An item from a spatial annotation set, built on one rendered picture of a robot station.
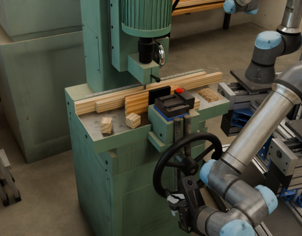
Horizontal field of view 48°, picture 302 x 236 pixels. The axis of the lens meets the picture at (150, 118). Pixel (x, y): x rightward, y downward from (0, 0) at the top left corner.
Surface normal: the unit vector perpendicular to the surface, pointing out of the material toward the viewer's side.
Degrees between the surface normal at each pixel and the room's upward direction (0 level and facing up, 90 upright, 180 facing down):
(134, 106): 90
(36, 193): 0
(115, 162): 90
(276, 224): 0
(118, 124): 0
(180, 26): 90
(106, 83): 90
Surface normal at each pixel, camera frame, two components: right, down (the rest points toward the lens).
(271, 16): -0.85, 0.28
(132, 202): 0.48, 0.51
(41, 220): 0.03, -0.82
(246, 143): -0.22, -0.15
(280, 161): -0.95, 0.14
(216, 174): -0.52, -0.38
